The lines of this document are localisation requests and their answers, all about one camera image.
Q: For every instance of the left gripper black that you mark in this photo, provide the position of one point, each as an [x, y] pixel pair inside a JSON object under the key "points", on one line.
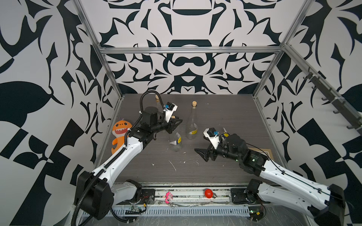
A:
{"points": [[171, 125]]}

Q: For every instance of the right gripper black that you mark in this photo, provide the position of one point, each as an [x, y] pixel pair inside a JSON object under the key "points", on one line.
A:
{"points": [[205, 152]]}

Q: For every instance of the glass bottle with cork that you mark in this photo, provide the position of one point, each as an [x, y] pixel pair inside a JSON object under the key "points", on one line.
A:
{"points": [[175, 140], [158, 103]]}

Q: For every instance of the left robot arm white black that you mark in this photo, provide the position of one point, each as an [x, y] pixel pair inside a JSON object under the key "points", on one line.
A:
{"points": [[96, 191]]}

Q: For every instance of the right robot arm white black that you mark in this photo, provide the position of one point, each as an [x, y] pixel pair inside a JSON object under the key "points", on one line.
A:
{"points": [[326, 205]]}

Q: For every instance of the far tall glass bottle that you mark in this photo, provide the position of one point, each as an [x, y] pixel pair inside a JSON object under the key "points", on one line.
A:
{"points": [[191, 125]]}

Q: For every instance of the red ball knob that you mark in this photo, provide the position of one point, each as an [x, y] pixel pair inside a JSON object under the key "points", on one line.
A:
{"points": [[208, 193]]}

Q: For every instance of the orange shark plush toy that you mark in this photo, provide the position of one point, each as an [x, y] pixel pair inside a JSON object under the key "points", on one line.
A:
{"points": [[119, 130]]}

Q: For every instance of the pink clip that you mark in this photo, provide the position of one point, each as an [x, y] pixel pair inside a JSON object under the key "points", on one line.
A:
{"points": [[168, 198]]}

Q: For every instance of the wooden framed picture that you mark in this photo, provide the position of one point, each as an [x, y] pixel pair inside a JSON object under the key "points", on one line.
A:
{"points": [[267, 152]]}

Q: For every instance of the circuit board right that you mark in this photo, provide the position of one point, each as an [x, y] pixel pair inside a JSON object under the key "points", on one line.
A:
{"points": [[256, 213]]}

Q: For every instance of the green circuit board left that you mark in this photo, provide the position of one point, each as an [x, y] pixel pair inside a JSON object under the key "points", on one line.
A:
{"points": [[136, 210]]}

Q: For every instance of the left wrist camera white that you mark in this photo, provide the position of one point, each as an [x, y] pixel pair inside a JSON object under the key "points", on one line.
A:
{"points": [[169, 109]]}

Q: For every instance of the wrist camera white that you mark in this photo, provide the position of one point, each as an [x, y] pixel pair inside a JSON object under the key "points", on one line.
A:
{"points": [[169, 109], [212, 135]]}

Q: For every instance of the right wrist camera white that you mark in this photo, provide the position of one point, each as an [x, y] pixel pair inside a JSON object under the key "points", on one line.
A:
{"points": [[212, 135]]}

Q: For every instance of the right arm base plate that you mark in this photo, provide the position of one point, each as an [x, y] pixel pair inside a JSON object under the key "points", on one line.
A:
{"points": [[241, 196]]}

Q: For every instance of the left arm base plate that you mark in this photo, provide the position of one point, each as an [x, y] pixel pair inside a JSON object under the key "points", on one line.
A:
{"points": [[147, 196]]}

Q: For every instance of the white slotted cable duct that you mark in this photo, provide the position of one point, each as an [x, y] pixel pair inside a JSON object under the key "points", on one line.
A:
{"points": [[166, 211]]}

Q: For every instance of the black wall hook rack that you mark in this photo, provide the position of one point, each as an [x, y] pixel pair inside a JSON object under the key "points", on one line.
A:
{"points": [[332, 96]]}

